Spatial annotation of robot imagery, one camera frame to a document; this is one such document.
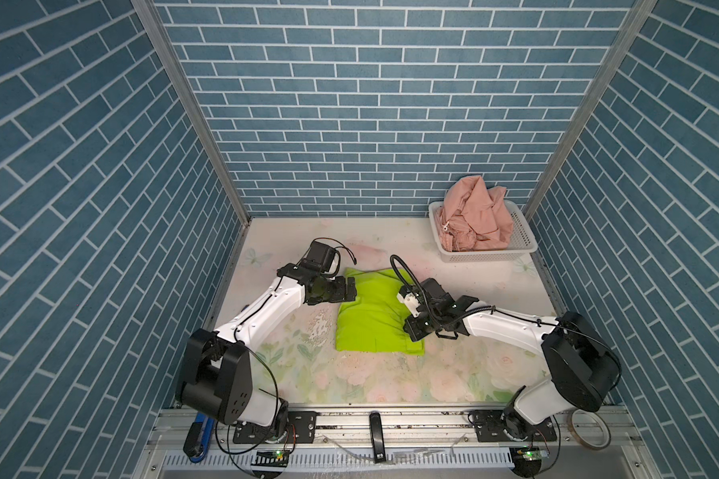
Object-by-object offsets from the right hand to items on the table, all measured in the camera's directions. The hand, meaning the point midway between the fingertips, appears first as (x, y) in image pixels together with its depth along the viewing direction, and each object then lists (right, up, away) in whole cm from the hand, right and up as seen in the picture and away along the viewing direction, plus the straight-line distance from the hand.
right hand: (402, 325), depth 87 cm
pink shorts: (+28, +34, +20) cm, 48 cm away
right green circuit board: (+29, -29, -15) cm, 43 cm away
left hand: (-17, +10, -1) cm, 20 cm away
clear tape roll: (+47, -23, -12) cm, 53 cm away
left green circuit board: (-32, -28, -15) cm, 45 cm away
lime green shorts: (-8, +2, -1) cm, 8 cm away
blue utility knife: (-49, -21, -18) cm, 57 cm away
